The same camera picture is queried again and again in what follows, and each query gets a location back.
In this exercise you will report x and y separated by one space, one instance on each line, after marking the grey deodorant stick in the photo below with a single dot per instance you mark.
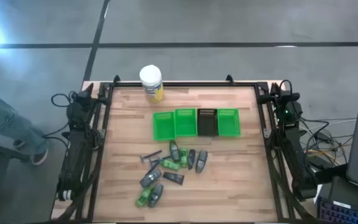
155 195
150 178
174 150
201 160

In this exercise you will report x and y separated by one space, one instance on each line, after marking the black plastic basket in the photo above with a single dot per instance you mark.
207 124

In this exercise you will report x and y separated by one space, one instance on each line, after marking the yellow white wipes canister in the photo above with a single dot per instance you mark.
151 77

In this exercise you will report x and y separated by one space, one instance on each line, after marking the black stand leg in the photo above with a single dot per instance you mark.
5 152

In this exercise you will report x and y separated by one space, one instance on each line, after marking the person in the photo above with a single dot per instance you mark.
5 121

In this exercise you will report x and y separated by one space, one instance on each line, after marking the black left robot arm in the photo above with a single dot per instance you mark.
76 149

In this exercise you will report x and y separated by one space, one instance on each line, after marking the white paper sheet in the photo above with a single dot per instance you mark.
318 193

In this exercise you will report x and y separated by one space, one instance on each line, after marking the small green bottle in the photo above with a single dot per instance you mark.
183 157
170 165
143 196

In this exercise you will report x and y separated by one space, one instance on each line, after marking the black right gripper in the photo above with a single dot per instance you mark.
286 99

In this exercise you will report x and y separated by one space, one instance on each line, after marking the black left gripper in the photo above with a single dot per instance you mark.
81 98

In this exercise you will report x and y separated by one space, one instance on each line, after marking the black aluminium rig frame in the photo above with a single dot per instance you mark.
244 84

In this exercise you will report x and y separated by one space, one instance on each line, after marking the black power supply box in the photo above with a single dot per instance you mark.
328 172

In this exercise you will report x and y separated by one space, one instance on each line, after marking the backlit black keyboard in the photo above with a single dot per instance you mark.
340 214

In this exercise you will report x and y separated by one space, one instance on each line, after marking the green plastic basket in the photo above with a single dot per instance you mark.
186 123
228 123
164 127

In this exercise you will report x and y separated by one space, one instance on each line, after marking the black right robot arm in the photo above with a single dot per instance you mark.
294 140

